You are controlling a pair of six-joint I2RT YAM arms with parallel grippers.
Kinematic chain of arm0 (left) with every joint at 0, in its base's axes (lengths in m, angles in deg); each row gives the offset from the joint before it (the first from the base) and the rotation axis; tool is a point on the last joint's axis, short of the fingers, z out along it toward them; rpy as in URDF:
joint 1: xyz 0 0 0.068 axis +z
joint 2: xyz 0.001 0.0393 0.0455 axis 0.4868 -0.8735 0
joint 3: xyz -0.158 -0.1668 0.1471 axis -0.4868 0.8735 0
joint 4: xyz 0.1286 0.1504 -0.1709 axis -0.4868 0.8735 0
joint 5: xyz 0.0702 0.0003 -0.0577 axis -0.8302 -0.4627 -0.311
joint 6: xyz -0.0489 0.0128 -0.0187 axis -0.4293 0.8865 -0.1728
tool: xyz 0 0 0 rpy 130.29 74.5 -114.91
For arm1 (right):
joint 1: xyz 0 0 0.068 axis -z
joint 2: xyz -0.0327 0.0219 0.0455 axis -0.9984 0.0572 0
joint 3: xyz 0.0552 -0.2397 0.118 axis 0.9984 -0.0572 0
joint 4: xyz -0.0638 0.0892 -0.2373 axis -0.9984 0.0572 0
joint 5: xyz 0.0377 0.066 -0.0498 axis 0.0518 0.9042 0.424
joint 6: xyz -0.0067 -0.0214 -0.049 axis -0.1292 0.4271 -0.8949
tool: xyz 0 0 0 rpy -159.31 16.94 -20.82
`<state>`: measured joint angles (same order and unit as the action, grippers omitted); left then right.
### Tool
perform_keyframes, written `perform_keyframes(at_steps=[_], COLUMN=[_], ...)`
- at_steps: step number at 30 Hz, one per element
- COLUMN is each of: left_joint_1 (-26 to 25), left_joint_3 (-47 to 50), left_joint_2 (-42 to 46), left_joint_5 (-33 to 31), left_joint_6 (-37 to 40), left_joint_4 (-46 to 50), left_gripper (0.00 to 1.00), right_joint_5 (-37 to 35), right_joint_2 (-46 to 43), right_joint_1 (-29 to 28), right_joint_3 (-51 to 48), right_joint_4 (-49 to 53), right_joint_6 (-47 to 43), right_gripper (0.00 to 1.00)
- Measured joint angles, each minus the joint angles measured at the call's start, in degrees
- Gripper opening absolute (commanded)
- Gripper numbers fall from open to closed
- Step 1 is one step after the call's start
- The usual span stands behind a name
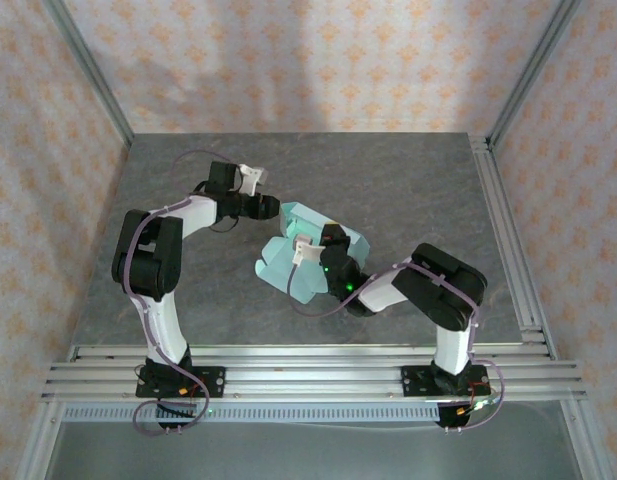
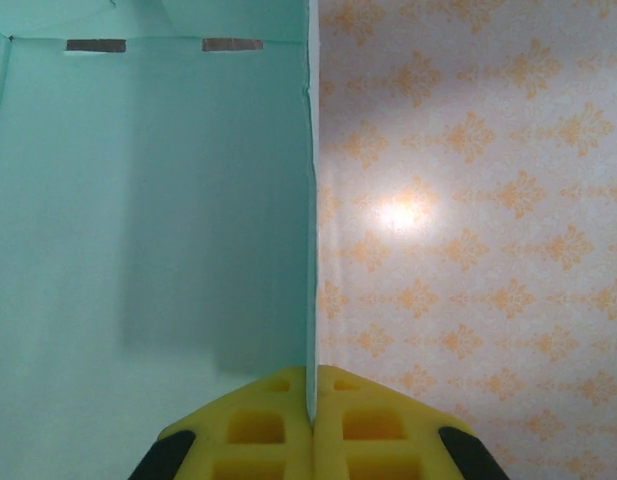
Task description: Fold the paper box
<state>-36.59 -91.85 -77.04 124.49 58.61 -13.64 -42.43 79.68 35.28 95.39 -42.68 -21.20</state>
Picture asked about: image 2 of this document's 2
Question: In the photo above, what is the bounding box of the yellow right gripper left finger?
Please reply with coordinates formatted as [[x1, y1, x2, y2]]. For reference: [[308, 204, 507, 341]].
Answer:
[[129, 366, 315, 480]]

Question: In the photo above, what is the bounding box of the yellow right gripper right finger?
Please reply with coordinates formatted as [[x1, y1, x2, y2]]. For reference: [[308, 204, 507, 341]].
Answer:
[[311, 364, 508, 480]]

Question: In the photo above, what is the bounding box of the mint green paper box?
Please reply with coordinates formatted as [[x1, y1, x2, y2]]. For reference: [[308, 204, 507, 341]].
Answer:
[[0, 0, 323, 420]]

